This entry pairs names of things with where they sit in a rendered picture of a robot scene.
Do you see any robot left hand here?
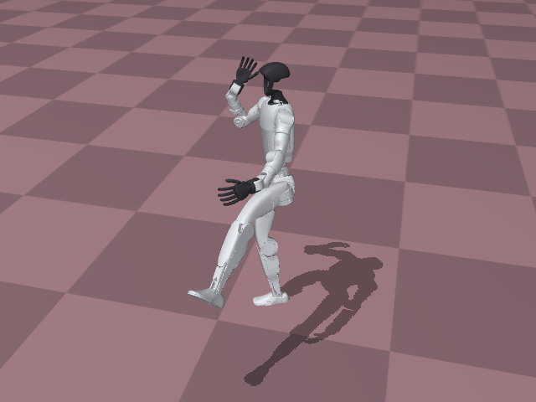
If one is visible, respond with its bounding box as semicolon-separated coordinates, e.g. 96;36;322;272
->
218;178;260;206

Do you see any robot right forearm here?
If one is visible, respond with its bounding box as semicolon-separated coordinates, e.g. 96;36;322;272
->
225;83;246;115

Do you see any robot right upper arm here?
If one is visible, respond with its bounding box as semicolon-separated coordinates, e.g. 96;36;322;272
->
234;96;269;128

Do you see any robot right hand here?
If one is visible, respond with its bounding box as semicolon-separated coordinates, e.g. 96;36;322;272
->
229;56;259;94

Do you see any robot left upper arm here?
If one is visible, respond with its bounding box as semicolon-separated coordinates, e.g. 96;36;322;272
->
265;110;294;162

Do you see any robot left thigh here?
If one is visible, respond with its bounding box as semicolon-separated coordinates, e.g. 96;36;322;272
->
235;181;294;231

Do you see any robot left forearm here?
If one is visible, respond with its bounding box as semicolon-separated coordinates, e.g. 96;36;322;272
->
254;151;285;191

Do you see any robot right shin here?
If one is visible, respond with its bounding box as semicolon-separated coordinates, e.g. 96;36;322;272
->
256;246;281;297

